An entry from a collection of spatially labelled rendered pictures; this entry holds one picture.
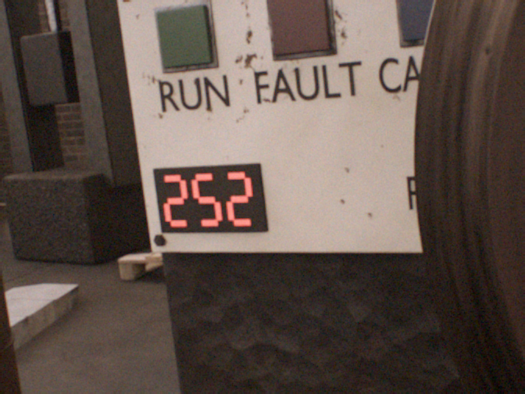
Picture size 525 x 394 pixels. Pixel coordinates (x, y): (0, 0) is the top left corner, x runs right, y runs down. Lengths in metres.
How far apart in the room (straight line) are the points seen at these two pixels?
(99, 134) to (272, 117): 5.13
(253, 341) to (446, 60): 0.31
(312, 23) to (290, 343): 0.21
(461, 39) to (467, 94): 0.02
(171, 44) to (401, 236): 0.19
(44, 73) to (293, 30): 5.44
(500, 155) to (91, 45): 5.32
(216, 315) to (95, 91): 5.04
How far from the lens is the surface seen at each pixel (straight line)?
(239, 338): 0.63
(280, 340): 0.62
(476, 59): 0.37
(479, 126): 0.38
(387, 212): 0.54
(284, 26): 0.54
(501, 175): 0.36
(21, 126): 6.25
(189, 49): 0.58
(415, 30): 0.52
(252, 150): 0.57
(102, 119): 5.64
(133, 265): 5.15
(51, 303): 4.57
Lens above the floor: 1.19
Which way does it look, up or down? 9 degrees down
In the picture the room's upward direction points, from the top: 7 degrees counter-clockwise
